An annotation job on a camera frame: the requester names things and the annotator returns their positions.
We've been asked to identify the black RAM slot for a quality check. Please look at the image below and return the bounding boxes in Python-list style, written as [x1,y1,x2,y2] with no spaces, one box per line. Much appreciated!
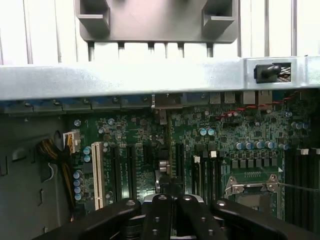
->
[209,149,219,201]
[302,147,320,226]
[284,147,303,221]

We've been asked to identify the long black expansion slot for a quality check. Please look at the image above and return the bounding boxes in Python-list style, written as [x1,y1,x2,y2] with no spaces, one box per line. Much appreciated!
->
[111,144,121,203]
[125,144,136,201]
[175,142,184,178]

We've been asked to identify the metal CPU socket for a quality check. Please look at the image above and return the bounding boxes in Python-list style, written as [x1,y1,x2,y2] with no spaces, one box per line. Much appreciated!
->
[224,171,284,221]

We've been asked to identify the short black expansion slot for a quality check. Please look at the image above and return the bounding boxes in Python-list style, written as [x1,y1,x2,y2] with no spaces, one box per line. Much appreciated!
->
[143,144,158,163]

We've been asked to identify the white PCI expansion slot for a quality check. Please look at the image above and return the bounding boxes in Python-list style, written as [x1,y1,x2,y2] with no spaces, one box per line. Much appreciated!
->
[91,141,105,211]

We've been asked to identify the green motherboard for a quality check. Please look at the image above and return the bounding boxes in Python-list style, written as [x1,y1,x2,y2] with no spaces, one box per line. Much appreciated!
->
[63,99,320,226]

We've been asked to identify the thin metal locking lever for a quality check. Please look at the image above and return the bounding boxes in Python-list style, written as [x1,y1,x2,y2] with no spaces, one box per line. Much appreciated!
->
[276,182,320,193]

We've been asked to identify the open black PC case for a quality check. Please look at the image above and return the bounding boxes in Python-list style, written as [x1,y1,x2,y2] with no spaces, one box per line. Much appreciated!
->
[0,55,320,240]

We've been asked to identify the grey plastic parts rack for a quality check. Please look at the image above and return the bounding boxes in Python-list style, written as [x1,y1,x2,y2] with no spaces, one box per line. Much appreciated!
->
[74,0,238,61]

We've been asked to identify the yellow black power wires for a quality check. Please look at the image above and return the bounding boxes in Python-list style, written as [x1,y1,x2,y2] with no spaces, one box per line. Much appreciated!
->
[36,129,81,221]

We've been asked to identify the red black twisted wire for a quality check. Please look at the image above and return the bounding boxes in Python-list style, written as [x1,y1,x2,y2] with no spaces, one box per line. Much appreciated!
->
[214,90,301,121]

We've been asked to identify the black case intrusion switch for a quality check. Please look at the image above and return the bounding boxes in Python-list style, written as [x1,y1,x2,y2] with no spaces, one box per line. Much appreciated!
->
[253,63,281,85]

